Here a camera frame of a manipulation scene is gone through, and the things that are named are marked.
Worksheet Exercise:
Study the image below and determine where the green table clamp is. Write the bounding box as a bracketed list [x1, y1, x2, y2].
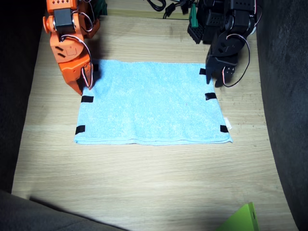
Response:
[93, 0, 108, 18]
[189, 3, 199, 27]

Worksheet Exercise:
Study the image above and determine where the black looped cable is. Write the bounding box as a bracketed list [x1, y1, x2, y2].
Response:
[146, 0, 167, 12]

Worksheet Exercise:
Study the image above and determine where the grey fabric cushion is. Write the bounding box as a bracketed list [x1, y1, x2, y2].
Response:
[0, 189, 130, 231]

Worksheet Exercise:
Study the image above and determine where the lime green plastic object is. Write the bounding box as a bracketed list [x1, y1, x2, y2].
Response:
[214, 202, 260, 231]

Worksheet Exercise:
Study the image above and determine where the light blue towel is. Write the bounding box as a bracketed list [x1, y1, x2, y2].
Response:
[73, 59, 233, 146]

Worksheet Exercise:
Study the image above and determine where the black cable with plug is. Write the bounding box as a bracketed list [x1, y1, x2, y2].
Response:
[163, 2, 180, 19]

